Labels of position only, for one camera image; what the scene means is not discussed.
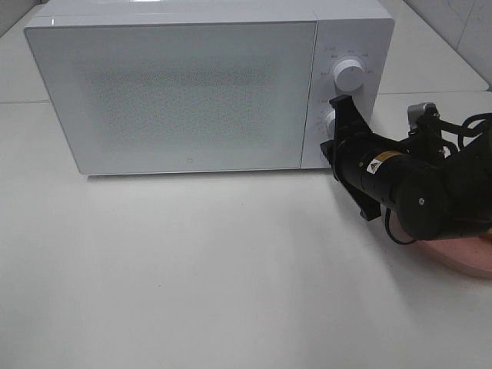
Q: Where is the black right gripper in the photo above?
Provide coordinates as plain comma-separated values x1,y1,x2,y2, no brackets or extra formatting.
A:
320,95,423,221

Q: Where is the pink speckled plate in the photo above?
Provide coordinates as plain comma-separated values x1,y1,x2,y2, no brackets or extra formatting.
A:
407,231,491,281

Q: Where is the white microwave door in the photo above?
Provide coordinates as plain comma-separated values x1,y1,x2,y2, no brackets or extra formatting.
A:
25,22,316,175

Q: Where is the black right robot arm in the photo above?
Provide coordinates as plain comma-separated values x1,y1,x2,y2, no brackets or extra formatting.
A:
320,95,491,241

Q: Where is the lower white microwave knob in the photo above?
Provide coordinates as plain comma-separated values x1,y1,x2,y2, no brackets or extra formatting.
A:
324,110,336,140

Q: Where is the white microwave knob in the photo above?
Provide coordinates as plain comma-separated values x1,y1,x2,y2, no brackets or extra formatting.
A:
324,110,336,140
333,57,365,92

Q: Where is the upper white microwave knob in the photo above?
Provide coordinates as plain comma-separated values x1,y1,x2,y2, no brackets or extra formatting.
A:
333,57,365,92

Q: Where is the white microwave oven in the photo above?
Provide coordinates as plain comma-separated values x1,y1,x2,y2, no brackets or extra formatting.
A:
24,1,394,170

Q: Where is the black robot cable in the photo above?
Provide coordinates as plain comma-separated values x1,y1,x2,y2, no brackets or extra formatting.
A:
384,111,492,245

